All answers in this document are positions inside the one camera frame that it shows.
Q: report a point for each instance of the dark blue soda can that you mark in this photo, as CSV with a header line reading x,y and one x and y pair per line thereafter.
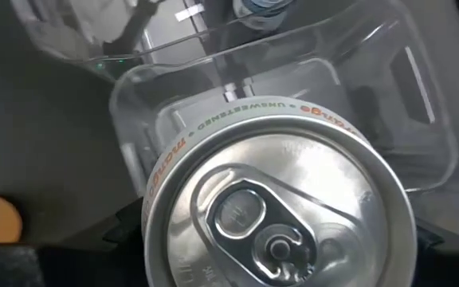
x,y
261,16

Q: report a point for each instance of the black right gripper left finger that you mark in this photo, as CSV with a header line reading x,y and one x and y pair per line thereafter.
x,y
126,255

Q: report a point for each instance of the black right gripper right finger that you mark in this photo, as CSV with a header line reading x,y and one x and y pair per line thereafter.
x,y
448,263

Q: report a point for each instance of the clear plastic bin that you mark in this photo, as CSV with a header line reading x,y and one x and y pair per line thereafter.
x,y
373,99
165,38

